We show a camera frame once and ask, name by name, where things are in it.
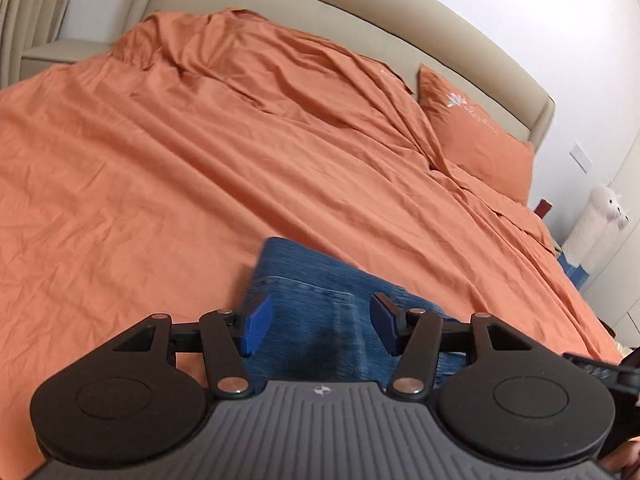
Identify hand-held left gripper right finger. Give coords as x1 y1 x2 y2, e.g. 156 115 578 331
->
368 293 535 399

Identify blue denim pants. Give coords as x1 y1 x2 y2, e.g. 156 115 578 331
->
239 236 473 395

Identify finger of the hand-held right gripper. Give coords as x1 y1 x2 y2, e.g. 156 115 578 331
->
562 352 640 391

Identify beige nightstand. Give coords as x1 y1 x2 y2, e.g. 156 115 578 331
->
20 39 113 82

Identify person's right forearm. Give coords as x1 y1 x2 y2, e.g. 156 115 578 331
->
601 437 640 480

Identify white alpaca plush toy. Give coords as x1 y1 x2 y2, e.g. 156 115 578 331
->
557 182 632 288

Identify white wall outlet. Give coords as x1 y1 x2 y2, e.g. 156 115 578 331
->
570 141 597 172

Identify beige curtain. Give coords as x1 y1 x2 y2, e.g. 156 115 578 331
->
0 0 81 90

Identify white wardrobe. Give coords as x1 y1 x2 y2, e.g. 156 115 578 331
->
582 122 640 351

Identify beige upholstered bed headboard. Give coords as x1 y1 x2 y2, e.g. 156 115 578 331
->
127 0 557 147

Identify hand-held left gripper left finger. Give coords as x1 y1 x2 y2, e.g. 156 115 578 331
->
111 293 274 399

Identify orange pillow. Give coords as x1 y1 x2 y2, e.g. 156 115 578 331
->
418 64 536 206

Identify orange duvet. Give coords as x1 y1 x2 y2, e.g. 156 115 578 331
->
0 7 615 467

